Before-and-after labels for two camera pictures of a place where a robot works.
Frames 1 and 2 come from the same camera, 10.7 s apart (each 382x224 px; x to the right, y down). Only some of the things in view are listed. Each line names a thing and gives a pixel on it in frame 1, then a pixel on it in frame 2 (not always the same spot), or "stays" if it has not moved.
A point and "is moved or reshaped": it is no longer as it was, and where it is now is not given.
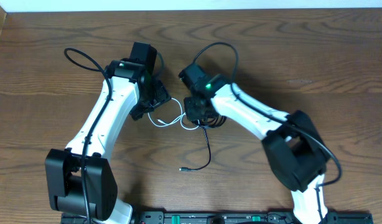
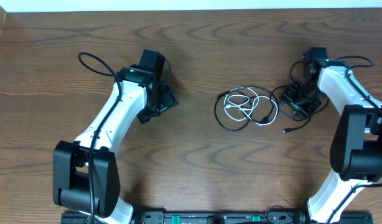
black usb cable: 186,169 → 292,117
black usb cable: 218,122 → 251,120
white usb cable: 166,124 is moved or reshaped
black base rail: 223,218 stays
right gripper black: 190,112 → 288,98
